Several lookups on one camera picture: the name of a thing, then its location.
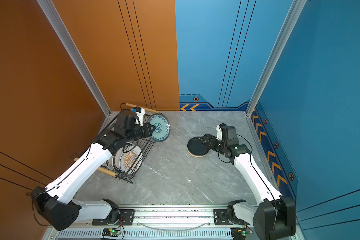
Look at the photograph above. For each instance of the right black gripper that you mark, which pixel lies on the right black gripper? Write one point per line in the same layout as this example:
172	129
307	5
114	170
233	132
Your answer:
213	139

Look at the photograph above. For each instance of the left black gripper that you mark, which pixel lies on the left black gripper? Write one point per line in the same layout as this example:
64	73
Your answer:
148	131

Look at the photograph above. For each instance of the grey green plate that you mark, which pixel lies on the grey green plate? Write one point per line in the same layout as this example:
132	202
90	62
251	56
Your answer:
162	127

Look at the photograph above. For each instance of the black plate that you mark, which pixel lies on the black plate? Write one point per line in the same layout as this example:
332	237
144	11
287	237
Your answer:
194	145

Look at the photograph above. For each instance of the white patterned plate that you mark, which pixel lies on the white patterned plate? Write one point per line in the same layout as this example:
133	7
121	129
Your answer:
117	159
131	161
109	164

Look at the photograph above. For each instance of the black wire dish rack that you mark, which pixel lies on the black wire dish rack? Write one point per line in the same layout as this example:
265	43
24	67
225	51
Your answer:
122	143

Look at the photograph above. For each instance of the orange plate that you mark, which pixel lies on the orange plate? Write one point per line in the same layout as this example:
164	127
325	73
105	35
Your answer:
199	155

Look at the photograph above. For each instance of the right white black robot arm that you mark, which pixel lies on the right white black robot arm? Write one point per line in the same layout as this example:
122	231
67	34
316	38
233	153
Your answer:
274	217

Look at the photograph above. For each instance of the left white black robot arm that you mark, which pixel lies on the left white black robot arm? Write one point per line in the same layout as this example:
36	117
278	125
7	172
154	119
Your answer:
55	202

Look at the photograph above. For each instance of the right circuit board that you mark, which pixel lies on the right circuit board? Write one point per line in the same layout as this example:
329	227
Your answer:
240	234

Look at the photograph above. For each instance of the circuit board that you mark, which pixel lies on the circuit board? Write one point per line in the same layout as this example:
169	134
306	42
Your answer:
111	234
240	234

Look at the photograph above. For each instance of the left circuit board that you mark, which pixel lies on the left circuit board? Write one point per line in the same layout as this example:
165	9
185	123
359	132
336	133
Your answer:
111	234

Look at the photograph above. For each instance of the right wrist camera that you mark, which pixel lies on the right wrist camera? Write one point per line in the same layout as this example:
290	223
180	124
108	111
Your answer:
220	131

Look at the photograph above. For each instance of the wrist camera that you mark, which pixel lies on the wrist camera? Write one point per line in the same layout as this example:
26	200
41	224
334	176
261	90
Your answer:
220	131
140	112

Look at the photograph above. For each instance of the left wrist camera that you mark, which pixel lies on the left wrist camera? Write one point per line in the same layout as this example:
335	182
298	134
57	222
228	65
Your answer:
140	112

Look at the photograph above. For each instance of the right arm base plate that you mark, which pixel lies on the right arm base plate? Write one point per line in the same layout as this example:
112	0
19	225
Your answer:
227	217

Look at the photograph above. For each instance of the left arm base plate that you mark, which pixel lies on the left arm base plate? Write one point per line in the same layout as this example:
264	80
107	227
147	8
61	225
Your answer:
125	217

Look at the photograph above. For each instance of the aluminium mounting rail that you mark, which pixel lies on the aluminium mounting rail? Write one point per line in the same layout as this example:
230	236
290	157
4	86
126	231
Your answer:
158	222

